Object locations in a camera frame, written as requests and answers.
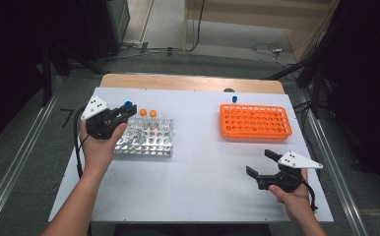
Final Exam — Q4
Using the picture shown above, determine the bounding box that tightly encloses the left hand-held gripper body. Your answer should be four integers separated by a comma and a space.
80, 95, 120, 141

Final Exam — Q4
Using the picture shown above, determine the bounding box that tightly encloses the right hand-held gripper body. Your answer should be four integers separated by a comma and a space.
256, 150, 324, 194

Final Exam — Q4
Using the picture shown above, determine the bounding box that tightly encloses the orange-capped test tube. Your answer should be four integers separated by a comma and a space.
139, 108, 149, 131
149, 109, 158, 132

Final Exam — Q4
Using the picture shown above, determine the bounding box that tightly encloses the orange plastic test tube rack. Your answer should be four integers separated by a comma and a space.
220, 103, 293, 141

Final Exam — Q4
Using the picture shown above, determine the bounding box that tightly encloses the silver metal test tube rack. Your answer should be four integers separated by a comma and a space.
113, 116, 175, 157

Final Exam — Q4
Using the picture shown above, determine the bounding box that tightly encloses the person's right hand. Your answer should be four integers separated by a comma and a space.
268, 168, 311, 221

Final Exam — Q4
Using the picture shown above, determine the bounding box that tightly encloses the person's left hand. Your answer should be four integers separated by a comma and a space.
79, 119, 128, 180

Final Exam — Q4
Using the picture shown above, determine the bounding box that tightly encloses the black metal stand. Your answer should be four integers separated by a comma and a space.
39, 42, 110, 107

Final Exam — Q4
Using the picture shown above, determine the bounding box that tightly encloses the light wooden table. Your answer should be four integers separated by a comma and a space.
99, 73, 285, 95

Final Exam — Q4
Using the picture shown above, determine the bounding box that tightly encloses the grey power strip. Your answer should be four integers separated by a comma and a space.
122, 40, 150, 55

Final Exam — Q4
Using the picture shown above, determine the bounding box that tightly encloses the dark grey cabinet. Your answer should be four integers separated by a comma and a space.
79, 0, 132, 62

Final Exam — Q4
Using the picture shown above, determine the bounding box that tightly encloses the dark curtain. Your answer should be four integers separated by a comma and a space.
0, 0, 91, 155
319, 0, 380, 191

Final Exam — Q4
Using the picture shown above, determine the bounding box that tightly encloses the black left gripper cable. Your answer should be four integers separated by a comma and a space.
73, 106, 91, 180

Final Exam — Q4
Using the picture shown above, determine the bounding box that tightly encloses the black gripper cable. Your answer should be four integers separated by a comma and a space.
73, 106, 91, 180
300, 179, 320, 212

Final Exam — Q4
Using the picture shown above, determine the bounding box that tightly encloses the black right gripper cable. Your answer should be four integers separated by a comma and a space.
300, 179, 320, 212

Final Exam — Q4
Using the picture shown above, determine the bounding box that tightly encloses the metal floor rail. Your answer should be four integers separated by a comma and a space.
0, 75, 64, 236
295, 88, 371, 236

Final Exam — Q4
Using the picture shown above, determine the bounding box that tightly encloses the grey floor cable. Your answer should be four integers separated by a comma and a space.
98, 45, 186, 63

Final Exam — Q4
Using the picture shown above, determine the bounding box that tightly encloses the white cable with plug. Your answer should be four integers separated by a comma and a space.
250, 41, 292, 68

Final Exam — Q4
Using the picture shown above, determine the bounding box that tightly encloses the black hanging cable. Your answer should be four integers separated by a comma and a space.
187, 0, 207, 53

